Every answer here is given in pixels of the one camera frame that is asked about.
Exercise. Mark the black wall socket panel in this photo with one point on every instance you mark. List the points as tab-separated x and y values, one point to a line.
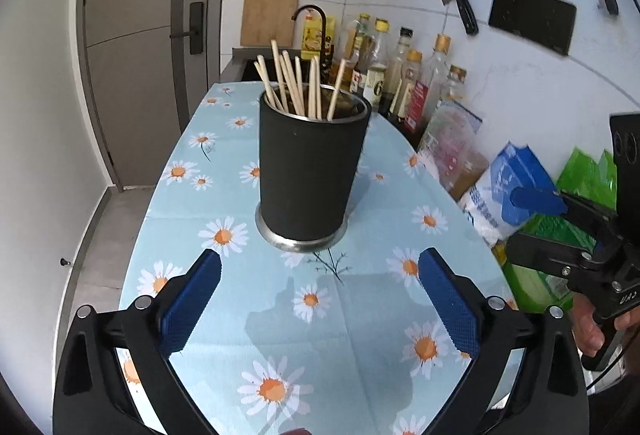
530	17

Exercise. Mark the black curved faucet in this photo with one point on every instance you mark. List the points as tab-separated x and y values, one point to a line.
323	22

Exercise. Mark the yellow oil jug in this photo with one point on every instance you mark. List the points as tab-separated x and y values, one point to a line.
311	35

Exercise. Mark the yellow green packet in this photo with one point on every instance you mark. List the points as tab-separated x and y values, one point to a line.
500	252

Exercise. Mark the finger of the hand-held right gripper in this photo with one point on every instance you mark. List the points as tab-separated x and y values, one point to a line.
535	200
540	252

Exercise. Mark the green sugar bag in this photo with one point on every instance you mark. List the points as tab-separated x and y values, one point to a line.
587	175

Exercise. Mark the group of wooden chopsticks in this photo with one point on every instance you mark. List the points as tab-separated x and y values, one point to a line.
295	85

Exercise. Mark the person's right hand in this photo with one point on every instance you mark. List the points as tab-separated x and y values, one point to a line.
587	330

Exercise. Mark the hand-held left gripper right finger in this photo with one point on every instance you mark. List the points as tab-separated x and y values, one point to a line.
450	300

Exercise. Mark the black cylindrical utensil holder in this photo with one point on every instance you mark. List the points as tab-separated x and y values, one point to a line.
310	175

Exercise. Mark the blue and white bag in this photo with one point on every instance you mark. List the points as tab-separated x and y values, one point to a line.
492	210

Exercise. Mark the row of condiment bottles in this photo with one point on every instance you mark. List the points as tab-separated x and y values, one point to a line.
412	85

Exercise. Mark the clear plastic bag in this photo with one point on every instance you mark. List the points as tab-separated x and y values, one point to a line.
450	140

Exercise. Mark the grey door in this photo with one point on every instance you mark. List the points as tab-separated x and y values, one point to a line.
140	90

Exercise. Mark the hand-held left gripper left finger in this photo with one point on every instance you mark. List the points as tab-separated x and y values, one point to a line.
192	300

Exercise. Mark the dark kitchen sink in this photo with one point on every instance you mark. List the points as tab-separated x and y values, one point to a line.
255	65

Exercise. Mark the blue daisy print tablecloth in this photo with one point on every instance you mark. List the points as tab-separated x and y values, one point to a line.
225	315

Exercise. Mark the glass jar with brown contents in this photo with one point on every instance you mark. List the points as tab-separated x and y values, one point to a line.
472	175

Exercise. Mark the wooden cutting board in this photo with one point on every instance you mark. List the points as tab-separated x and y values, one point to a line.
270	10

